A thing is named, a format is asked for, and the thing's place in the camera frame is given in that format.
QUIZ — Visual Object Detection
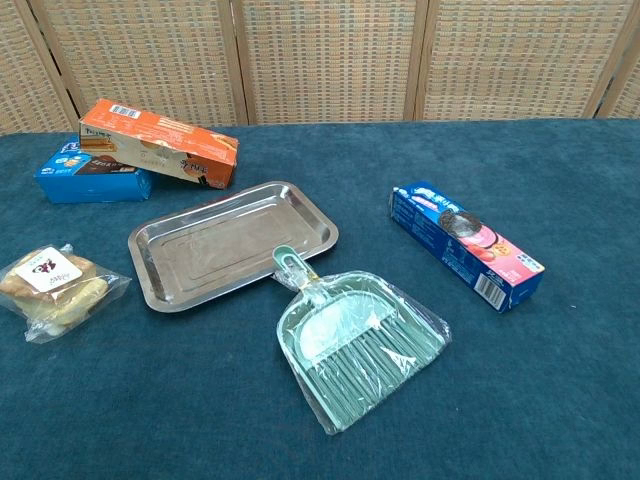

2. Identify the stainless steel tray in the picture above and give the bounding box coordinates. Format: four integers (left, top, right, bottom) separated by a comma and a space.
127, 180, 341, 314

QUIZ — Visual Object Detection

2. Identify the bagged pastry snack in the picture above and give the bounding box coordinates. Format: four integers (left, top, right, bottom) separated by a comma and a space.
0, 242, 133, 345

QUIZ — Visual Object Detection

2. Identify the green dustpan and brush set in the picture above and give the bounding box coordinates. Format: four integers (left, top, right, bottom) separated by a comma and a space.
272, 245, 455, 436

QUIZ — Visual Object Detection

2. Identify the blue and pink cookie box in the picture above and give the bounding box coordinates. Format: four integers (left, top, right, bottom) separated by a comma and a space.
388, 180, 547, 315

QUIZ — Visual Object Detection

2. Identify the orange cookie box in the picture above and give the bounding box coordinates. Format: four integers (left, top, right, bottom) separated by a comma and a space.
78, 98, 240, 191

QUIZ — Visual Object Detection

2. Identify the woven rattan folding screen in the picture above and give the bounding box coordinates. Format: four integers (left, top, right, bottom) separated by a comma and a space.
0, 0, 640, 136

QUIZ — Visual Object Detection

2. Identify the blue chocolate cookie box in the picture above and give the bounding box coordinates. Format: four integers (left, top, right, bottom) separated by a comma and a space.
33, 138, 154, 205

